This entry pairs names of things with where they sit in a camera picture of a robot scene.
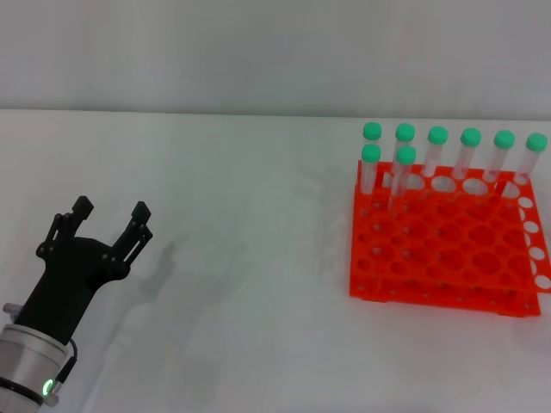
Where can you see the green capped clear test tube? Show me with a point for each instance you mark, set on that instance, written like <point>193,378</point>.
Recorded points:
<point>504,139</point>
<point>406,155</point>
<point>438,134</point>
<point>536,142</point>
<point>372,131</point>
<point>405,132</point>
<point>371,152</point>
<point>471,137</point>

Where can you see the orange test tube rack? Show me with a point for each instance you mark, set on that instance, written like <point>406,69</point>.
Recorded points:
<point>430,254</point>

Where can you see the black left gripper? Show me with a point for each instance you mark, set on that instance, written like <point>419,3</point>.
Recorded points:
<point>73,271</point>

